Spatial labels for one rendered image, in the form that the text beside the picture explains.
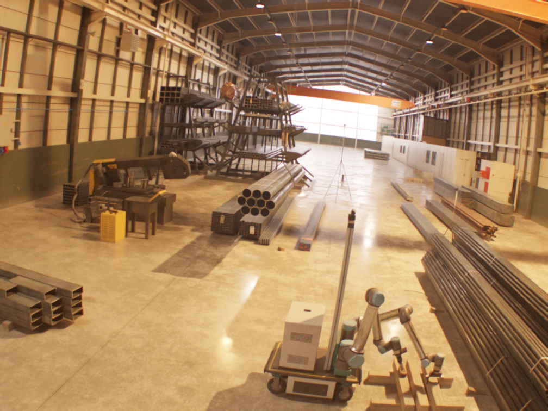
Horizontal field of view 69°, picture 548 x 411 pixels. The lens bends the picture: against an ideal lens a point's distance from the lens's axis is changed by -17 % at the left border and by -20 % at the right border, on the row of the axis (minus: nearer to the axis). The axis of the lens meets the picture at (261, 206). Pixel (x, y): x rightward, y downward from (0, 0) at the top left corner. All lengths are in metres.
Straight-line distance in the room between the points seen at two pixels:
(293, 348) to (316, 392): 0.52
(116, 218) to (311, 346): 5.91
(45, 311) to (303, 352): 3.01
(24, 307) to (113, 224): 4.43
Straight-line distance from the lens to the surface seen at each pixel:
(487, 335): 5.71
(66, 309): 5.81
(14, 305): 5.65
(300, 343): 4.44
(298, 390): 4.61
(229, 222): 10.81
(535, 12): 12.38
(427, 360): 4.74
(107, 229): 9.59
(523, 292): 6.06
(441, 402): 4.66
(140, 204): 9.90
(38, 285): 5.83
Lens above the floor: 2.56
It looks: 10 degrees down
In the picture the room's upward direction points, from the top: 5 degrees clockwise
